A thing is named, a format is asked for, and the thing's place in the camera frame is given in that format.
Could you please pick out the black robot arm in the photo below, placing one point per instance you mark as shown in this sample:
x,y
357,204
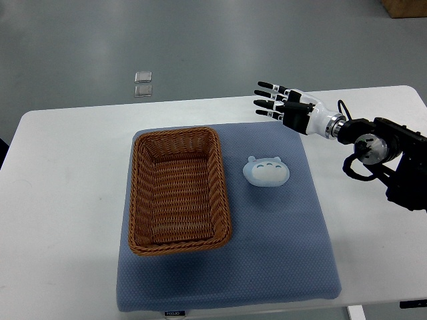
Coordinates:
x,y
383,149

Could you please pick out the blue quilted mat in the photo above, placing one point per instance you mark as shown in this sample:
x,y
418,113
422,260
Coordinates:
x,y
280,250

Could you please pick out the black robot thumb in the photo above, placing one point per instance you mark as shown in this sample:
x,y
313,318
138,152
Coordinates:
x,y
296,107

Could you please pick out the blue white plush toy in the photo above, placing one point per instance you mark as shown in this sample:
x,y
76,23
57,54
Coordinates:
x,y
266,172

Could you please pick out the brown cardboard box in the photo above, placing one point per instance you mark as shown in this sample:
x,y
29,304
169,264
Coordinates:
x,y
399,9

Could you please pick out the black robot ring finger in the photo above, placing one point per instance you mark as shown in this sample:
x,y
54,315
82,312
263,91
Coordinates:
x,y
268,104

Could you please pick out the brown wicker basket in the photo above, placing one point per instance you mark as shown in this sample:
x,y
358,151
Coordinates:
x,y
178,199

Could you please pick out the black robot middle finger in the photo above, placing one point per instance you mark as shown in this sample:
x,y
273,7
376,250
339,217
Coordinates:
x,y
272,96

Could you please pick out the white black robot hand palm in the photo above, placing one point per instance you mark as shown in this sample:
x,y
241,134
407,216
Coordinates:
x,y
321,120

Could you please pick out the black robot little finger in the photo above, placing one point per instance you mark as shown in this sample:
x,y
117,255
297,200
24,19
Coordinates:
x,y
274,115

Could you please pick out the white table leg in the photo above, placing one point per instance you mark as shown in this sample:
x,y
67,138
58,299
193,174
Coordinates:
x,y
356,312

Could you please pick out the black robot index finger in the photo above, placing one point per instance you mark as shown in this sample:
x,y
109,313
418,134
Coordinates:
x,y
277,88

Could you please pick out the upper silver floor plate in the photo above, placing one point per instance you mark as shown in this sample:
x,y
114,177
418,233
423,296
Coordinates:
x,y
143,77

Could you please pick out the black table control panel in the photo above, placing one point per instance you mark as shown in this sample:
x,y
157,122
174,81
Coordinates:
x,y
412,304

